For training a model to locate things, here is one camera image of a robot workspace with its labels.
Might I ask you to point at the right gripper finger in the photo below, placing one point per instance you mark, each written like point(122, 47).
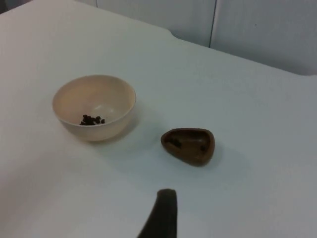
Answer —
point(162, 215)

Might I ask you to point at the dark brown wooden cup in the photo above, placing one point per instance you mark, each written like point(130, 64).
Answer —
point(190, 158)

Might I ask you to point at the coffee beans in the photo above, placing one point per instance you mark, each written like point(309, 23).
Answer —
point(90, 120)

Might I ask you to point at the pale wooden bowl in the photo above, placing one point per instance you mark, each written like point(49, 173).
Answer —
point(81, 99)

